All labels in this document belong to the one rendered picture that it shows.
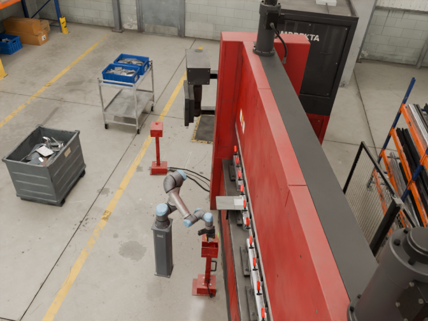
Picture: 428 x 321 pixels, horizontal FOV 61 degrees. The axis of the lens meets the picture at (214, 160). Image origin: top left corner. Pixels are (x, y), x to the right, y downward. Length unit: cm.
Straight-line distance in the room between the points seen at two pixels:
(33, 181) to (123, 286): 176
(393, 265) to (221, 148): 324
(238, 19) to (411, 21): 405
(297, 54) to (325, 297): 270
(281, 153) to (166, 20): 842
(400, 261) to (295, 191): 84
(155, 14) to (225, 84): 670
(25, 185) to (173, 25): 645
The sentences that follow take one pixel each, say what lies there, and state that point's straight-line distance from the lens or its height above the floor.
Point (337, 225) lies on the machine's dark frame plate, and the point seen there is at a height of 230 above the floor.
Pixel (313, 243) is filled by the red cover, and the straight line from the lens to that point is 171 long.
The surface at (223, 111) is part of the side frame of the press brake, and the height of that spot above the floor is 152.
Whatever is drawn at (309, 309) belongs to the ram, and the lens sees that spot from 179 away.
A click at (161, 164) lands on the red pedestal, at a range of 543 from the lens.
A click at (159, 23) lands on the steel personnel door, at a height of 28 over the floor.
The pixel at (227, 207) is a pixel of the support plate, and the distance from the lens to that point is 359.
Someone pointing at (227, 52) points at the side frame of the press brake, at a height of 218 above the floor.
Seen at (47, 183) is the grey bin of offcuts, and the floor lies 43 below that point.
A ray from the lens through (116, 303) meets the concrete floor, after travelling 418.
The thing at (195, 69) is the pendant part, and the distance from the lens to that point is 391.
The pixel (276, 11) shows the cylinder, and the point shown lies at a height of 269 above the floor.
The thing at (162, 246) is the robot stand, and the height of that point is 53.
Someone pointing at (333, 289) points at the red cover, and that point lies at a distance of 159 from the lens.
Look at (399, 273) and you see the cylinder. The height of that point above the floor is 268.
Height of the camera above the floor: 356
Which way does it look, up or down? 38 degrees down
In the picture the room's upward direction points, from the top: 4 degrees clockwise
